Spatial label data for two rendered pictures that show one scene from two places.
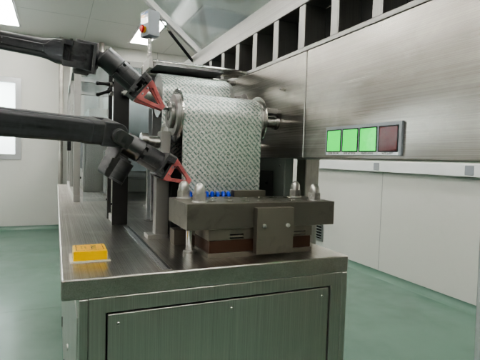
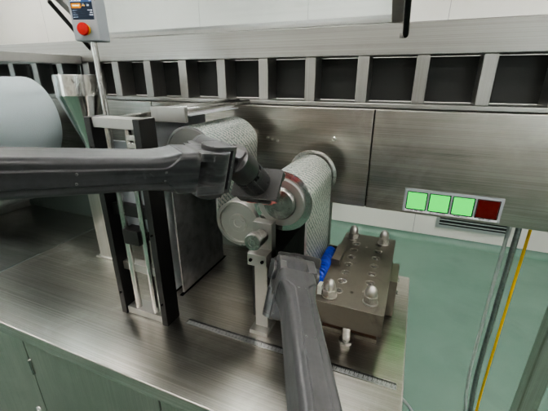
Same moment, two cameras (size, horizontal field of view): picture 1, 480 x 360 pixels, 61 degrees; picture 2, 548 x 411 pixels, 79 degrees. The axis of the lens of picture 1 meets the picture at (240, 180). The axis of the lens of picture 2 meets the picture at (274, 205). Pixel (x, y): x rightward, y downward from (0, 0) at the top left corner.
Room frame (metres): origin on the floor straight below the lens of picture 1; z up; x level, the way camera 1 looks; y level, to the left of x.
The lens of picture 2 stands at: (0.62, 0.70, 1.52)
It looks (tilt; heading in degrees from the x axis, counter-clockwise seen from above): 21 degrees down; 317
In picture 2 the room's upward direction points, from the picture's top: straight up
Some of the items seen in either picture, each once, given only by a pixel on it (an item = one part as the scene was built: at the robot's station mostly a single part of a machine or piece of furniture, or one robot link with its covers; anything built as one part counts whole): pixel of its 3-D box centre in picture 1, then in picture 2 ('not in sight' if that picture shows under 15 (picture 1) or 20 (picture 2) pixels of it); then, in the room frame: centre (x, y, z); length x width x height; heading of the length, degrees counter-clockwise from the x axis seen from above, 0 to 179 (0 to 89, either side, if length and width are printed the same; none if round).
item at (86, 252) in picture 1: (89, 252); not in sight; (0.90, 0.33, 0.91); 0.07 x 0.07 x 0.02; 24
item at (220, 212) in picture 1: (252, 210); (360, 274); (1.05, -0.03, 1.00); 0.40 x 0.16 x 0.06; 114
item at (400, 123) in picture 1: (359, 140); (450, 205); (0.92, -0.27, 1.18); 0.25 x 0.01 x 0.07; 24
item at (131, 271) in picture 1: (130, 206); (57, 255); (2.02, 0.54, 0.88); 2.52 x 0.66 x 0.04; 24
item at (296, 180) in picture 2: (176, 115); (281, 201); (1.15, 0.18, 1.25); 0.15 x 0.01 x 0.15; 24
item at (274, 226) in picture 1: (273, 230); (393, 289); (0.97, -0.09, 0.96); 0.10 x 0.03 x 0.11; 114
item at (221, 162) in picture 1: (222, 166); (317, 238); (1.14, 0.05, 1.11); 0.23 x 0.01 x 0.18; 114
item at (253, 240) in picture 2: (143, 139); (254, 240); (1.14, 0.27, 1.18); 0.04 x 0.02 x 0.04; 24
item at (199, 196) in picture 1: (199, 192); (371, 293); (0.94, 0.09, 1.05); 0.04 x 0.04 x 0.04
